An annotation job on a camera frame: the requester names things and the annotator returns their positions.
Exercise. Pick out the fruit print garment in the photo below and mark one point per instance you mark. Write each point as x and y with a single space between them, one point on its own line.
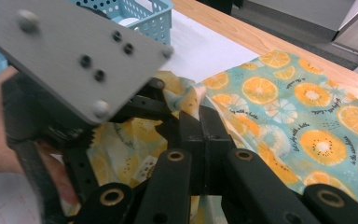
292 102

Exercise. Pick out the blue plastic basket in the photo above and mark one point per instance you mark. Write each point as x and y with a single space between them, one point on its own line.
149 18

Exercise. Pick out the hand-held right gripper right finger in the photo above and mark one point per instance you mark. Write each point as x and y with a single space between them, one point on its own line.
216 140

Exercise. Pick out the grey cabinet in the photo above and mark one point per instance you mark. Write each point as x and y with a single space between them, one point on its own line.
298 14

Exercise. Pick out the white table mat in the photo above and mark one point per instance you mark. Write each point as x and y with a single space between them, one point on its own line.
205 46

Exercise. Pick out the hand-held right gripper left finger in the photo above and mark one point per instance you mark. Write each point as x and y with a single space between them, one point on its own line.
195 146

